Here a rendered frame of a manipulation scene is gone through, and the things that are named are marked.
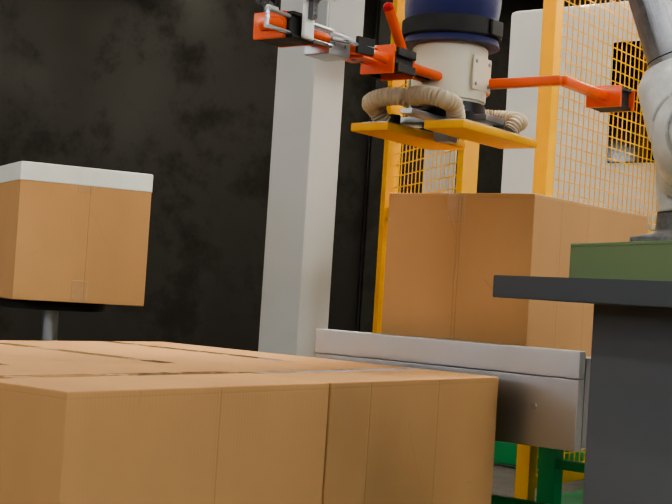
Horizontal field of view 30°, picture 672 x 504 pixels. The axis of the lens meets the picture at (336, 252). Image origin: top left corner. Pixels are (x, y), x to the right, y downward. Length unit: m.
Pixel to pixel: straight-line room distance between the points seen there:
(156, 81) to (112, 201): 7.38
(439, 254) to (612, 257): 0.85
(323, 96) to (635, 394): 2.13
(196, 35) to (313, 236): 7.49
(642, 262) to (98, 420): 0.91
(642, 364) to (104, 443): 0.89
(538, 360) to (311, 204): 1.44
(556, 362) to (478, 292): 0.28
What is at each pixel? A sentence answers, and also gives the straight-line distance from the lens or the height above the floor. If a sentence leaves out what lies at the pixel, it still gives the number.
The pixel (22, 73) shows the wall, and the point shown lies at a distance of 10.74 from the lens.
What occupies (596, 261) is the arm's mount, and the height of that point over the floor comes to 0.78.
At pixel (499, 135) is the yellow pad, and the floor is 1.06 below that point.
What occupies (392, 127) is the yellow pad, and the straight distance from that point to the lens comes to 2.75.
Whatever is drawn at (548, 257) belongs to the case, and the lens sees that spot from 2.88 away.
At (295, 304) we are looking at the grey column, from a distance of 3.96.
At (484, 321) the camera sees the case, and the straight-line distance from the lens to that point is 2.86.
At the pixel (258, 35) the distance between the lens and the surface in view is 2.37.
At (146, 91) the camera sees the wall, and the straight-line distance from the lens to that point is 11.11.
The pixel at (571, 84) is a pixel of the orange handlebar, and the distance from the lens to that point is 2.80.
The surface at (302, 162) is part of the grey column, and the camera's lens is 3.98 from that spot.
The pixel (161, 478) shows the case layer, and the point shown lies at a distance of 1.90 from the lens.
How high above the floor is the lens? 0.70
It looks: 2 degrees up
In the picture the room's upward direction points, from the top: 4 degrees clockwise
